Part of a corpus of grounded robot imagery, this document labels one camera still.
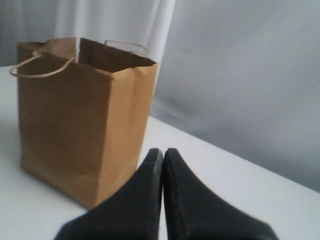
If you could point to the white backdrop curtain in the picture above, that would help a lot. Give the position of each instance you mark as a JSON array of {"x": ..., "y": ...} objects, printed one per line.
[{"x": 243, "y": 75}]

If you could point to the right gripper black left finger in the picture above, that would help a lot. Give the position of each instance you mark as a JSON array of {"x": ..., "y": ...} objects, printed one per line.
[{"x": 131, "y": 213}]

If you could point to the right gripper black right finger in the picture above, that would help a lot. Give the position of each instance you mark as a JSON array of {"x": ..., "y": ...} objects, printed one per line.
[{"x": 194, "y": 212}]

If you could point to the brown paper bag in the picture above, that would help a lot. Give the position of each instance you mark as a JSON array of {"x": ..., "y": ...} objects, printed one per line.
[{"x": 83, "y": 108}]

